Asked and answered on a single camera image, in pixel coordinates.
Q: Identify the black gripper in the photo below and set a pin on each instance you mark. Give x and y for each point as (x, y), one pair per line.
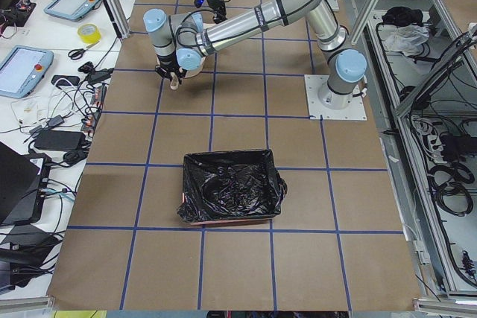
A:
(217, 4)
(167, 63)

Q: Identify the black lined trash bin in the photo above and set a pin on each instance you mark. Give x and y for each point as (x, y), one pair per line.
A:
(230, 186)

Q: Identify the yellow tape roll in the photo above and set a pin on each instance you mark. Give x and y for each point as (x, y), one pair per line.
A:
(89, 33)

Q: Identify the black scissors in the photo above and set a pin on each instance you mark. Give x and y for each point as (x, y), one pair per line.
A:
(77, 53)

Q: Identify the blue teach pendant far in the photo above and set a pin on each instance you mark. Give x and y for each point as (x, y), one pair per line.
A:
(71, 10)

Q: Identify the blue teach pendant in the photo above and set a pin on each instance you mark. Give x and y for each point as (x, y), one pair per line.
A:
(71, 10)
(22, 69)

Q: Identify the black power adapter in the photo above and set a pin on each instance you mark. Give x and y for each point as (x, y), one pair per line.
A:
(59, 140)

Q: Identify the blue teach pendant near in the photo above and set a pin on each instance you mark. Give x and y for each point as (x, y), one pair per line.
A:
(22, 69)

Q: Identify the black laptop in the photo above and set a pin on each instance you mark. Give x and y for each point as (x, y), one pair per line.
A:
(23, 182)

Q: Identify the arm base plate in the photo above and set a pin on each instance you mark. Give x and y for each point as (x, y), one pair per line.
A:
(323, 104)

